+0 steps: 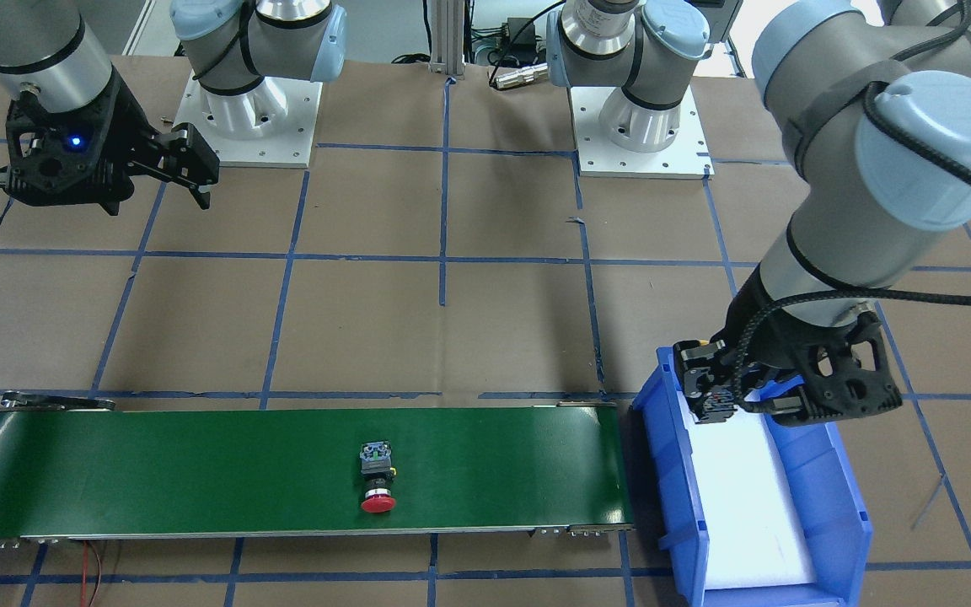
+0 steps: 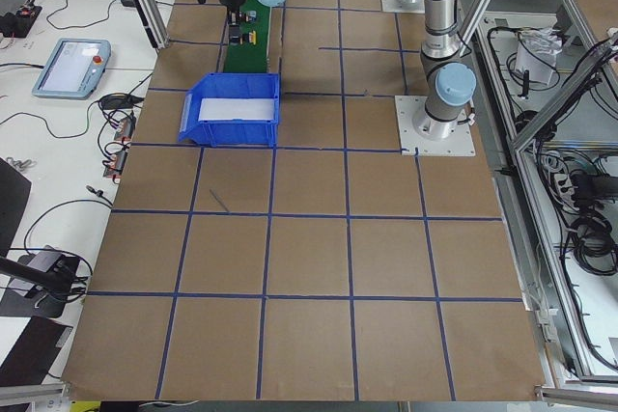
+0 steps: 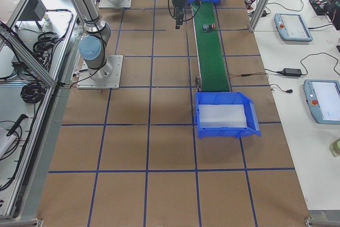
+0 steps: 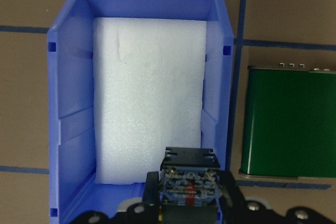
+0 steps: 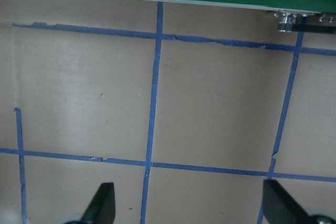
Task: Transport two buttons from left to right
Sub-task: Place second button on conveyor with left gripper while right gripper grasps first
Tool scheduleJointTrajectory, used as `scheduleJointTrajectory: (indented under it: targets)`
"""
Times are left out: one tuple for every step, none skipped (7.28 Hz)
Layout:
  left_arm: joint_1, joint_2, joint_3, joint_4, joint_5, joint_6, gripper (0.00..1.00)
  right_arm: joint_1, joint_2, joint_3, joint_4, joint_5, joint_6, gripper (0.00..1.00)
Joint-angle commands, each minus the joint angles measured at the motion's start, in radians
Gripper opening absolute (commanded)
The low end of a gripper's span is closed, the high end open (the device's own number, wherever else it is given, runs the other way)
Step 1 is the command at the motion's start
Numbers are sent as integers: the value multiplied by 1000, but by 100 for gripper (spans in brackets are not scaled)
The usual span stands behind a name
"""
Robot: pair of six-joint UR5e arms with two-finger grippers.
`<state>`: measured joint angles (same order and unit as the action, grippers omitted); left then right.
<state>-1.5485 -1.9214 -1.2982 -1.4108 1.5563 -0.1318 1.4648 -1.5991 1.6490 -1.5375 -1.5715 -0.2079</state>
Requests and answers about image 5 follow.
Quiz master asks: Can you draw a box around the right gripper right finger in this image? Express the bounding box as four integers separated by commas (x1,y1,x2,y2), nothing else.
262,179,315,224

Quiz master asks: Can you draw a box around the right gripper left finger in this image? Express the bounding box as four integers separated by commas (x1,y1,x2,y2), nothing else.
80,183,116,224

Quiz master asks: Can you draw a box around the brown paper table cover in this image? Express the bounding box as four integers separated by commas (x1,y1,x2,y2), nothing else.
1,0,335,223

